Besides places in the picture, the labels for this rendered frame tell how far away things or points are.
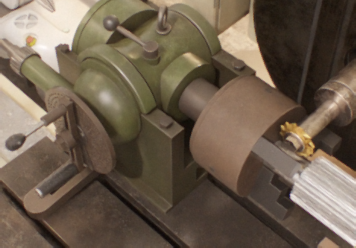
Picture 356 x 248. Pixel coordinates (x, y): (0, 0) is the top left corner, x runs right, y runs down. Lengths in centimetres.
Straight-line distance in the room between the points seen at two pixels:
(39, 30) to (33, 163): 128
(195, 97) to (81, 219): 34
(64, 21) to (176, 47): 157
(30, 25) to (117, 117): 154
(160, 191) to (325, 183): 37
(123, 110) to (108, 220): 25
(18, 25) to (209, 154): 168
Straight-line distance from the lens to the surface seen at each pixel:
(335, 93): 116
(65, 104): 118
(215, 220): 135
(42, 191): 129
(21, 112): 191
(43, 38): 265
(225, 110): 114
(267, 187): 121
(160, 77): 124
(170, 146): 120
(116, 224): 135
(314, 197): 113
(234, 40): 313
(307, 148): 112
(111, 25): 122
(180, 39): 127
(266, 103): 115
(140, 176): 139
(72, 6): 286
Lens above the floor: 216
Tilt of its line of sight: 50 degrees down
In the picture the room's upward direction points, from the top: straight up
